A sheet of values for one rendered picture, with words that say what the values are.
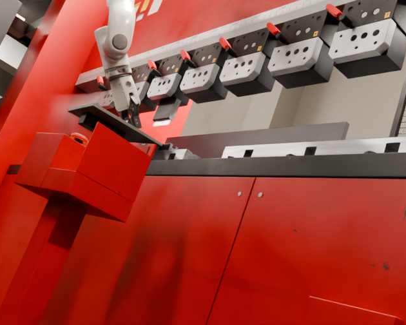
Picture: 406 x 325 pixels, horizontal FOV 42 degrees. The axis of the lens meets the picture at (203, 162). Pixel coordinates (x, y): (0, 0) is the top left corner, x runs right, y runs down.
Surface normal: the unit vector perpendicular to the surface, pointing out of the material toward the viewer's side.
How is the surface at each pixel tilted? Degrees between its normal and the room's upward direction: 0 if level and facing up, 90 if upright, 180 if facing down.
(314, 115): 90
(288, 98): 90
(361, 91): 90
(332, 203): 90
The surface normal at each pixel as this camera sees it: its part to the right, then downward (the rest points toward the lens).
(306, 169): -0.72, -0.43
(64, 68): 0.62, -0.01
